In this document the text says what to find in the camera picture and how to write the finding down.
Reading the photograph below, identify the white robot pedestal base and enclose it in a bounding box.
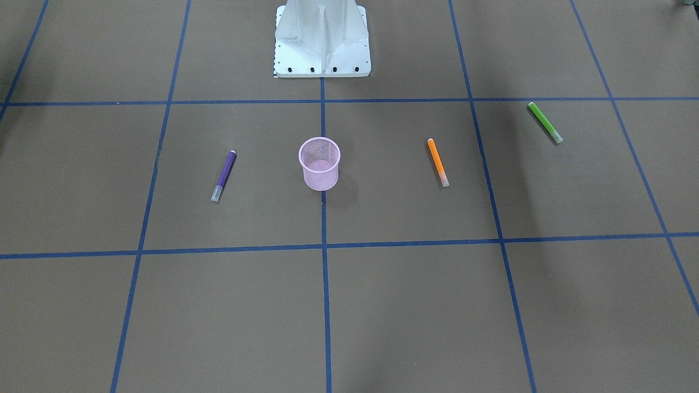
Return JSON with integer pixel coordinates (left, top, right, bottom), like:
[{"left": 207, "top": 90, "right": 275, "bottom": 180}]
[{"left": 273, "top": 1, "right": 372, "bottom": 78}]

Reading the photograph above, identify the green marker pen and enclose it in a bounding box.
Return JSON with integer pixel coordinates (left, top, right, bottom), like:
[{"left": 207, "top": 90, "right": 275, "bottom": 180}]
[{"left": 528, "top": 102, "right": 564, "bottom": 144}]

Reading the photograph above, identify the purple marker pen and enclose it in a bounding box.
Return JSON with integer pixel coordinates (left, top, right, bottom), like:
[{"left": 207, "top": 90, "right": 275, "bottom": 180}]
[{"left": 210, "top": 150, "right": 237, "bottom": 203}]

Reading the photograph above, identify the pink mesh pen holder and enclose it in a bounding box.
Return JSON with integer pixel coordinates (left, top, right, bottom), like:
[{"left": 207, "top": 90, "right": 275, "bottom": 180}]
[{"left": 299, "top": 137, "right": 341, "bottom": 192}]

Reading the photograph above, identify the orange marker pen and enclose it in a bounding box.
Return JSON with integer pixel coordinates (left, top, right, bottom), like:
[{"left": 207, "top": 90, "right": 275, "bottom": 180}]
[{"left": 427, "top": 138, "right": 450, "bottom": 188}]

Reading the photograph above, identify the brown paper table mat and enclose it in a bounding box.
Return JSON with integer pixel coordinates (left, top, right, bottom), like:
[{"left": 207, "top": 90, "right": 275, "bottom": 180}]
[{"left": 2, "top": 1, "right": 697, "bottom": 392}]

